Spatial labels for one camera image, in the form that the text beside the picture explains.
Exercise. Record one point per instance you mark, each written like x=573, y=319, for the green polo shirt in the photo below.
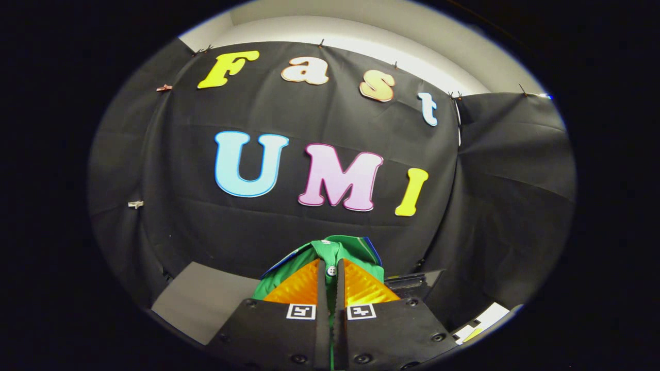
x=330, y=250

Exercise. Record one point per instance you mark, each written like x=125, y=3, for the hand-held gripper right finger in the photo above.
x=340, y=330

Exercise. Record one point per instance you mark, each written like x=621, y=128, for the black backdrop cloth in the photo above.
x=206, y=232

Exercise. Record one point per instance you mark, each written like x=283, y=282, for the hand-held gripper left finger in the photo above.
x=322, y=330

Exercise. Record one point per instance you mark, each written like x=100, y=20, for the white board with yellow strip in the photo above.
x=490, y=317

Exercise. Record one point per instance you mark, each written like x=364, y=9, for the white clip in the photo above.
x=135, y=204

